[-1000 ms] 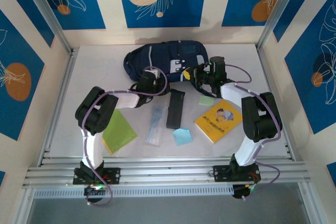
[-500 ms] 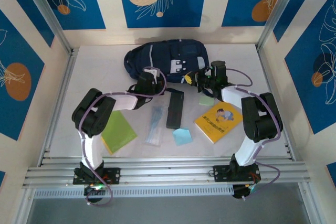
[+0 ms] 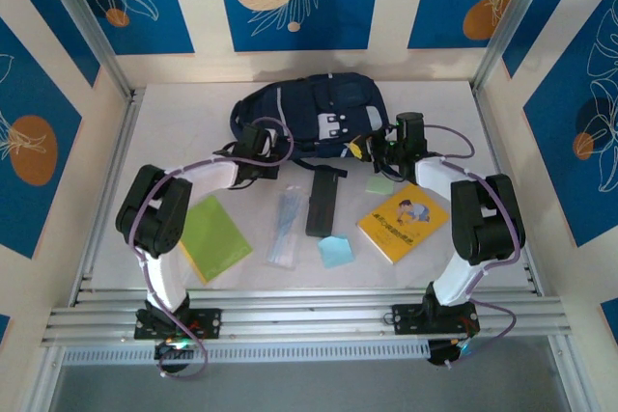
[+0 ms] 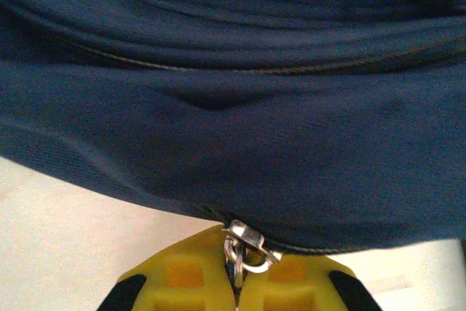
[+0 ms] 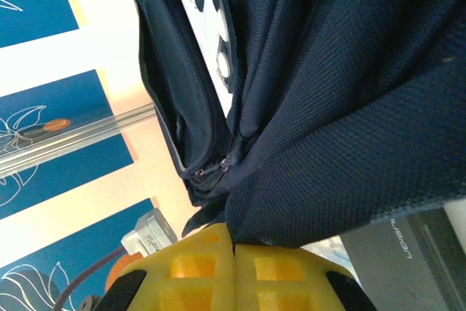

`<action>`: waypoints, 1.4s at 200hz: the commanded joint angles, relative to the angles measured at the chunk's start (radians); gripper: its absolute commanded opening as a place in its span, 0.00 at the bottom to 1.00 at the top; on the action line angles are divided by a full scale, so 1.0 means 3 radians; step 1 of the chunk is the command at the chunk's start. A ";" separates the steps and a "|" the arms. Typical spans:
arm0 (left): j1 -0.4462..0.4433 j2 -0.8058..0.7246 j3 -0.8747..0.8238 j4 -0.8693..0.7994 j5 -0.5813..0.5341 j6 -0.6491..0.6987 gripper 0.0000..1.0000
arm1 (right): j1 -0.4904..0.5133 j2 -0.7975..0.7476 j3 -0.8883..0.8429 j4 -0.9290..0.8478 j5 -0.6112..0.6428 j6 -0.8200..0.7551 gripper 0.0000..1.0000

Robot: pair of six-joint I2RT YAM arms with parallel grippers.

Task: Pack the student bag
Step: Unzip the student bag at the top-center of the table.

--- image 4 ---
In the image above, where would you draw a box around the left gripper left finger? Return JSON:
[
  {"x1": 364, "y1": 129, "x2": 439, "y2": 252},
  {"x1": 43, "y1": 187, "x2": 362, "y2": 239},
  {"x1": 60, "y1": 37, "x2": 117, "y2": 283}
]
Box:
[{"x1": 96, "y1": 224, "x2": 237, "y2": 311}]

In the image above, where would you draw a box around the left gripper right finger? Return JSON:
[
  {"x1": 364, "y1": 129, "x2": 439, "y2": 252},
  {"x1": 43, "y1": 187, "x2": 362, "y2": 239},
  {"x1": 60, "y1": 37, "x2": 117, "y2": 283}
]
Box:
[{"x1": 238, "y1": 252, "x2": 383, "y2": 311}]

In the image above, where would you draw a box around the navy blue student backpack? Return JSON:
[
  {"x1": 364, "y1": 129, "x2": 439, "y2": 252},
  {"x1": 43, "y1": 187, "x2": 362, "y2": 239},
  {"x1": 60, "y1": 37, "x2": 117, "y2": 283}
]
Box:
[{"x1": 0, "y1": 0, "x2": 466, "y2": 290}]

